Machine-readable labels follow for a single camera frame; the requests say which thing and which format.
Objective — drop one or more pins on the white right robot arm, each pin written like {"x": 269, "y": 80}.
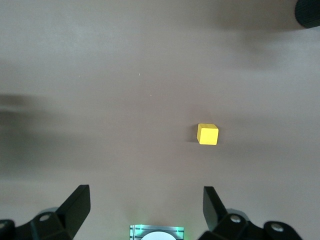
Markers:
{"x": 157, "y": 236}

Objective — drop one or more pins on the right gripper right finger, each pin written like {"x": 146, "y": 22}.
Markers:
{"x": 215, "y": 212}

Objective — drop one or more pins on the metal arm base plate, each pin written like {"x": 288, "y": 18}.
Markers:
{"x": 135, "y": 231}

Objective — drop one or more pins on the yellow wooden block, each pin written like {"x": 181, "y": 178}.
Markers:
{"x": 208, "y": 136}

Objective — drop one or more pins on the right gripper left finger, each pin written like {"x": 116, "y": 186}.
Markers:
{"x": 72, "y": 212}

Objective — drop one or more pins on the black ribbed cylinder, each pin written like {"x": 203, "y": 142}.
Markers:
{"x": 308, "y": 13}

